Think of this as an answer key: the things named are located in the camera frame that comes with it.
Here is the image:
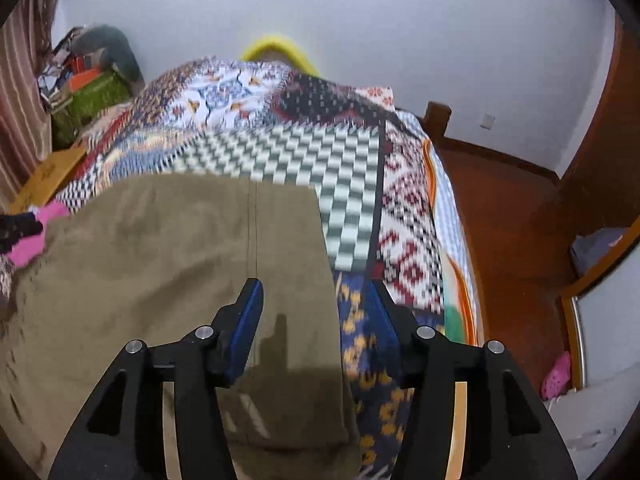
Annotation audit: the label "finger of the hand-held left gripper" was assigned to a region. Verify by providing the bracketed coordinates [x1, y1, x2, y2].
[0, 212, 45, 253]

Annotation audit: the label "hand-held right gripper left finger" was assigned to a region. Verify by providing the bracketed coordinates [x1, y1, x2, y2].
[47, 277, 264, 480]

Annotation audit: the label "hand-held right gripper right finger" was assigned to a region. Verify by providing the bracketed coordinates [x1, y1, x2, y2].
[371, 279, 581, 480]

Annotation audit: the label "olive green pants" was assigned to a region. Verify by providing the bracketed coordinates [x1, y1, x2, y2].
[0, 175, 363, 480]

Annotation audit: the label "pink folded cloth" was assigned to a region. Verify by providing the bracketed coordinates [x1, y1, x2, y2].
[14, 201, 71, 267]

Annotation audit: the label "wooden stool with flower cutouts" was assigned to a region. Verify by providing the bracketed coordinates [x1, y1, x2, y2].
[10, 147, 89, 214]

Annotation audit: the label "striped brown curtain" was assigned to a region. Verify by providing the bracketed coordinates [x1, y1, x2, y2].
[0, 0, 67, 207]

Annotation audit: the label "patchwork printed blanket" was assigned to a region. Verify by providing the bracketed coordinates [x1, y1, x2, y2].
[0, 57, 483, 480]

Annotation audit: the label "pink clog shoe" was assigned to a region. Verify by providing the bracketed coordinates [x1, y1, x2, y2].
[539, 351, 572, 401]

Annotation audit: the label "grey cloth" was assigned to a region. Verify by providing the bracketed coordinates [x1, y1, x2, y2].
[81, 24, 144, 87]

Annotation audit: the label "grey-blue cloth bundle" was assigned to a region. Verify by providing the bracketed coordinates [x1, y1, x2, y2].
[570, 227, 629, 277]

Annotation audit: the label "yellow pillow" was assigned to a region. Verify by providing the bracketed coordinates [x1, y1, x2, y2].
[240, 34, 319, 74]

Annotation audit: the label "wooden door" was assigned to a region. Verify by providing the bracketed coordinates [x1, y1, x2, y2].
[559, 10, 640, 241]

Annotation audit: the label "white cabinet with wooden frame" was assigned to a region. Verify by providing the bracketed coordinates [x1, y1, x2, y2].
[542, 220, 640, 480]

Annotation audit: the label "wooden bed post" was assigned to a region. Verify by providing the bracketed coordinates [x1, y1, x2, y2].
[417, 101, 452, 147]

